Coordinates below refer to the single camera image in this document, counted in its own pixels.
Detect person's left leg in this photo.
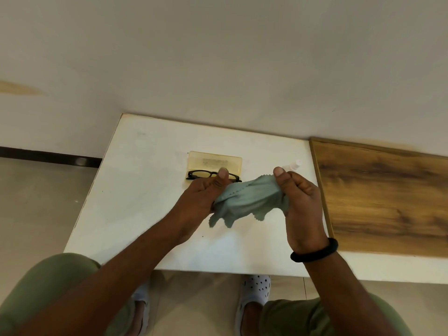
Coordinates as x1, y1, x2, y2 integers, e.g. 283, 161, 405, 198
0, 252, 137, 336

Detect person's right forearm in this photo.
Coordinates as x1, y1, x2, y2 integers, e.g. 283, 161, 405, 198
304, 252, 385, 336

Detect grey-green cleaning cloth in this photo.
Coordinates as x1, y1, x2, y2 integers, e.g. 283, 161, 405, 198
209, 174, 290, 229

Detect person's left forearm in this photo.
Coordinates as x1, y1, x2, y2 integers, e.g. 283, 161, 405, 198
17, 215, 196, 336

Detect white polka dot slipper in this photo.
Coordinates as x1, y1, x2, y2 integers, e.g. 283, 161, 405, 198
235, 274, 272, 336
131, 280, 152, 336

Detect person's right hand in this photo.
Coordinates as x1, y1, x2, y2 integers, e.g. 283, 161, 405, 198
273, 167, 330, 254

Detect yellow translucent glasses case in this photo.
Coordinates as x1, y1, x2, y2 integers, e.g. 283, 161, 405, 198
185, 150, 243, 189

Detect brown wooden board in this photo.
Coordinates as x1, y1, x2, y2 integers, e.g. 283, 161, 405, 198
309, 137, 448, 259

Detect person's left hand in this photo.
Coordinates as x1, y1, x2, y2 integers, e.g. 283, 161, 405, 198
168, 167, 230, 244

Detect black wristband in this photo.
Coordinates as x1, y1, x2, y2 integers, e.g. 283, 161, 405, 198
290, 238, 339, 263

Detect black framed eyeglasses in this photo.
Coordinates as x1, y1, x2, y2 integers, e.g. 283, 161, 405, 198
185, 169, 243, 183

